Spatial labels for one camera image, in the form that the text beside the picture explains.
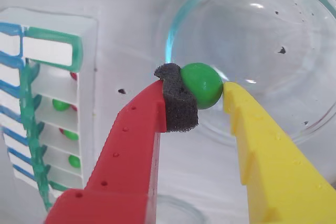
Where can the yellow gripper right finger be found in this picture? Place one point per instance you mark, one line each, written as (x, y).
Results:
(275, 169)

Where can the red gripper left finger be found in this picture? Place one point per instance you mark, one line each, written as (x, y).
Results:
(123, 161)

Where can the clear glass dish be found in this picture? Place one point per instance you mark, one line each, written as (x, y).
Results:
(262, 37)
(183, 205)

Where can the green blue weekly pill organizer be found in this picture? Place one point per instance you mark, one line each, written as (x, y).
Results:
(47, 51)

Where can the white tablecloth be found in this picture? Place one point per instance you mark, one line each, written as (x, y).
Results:
(126, 24)

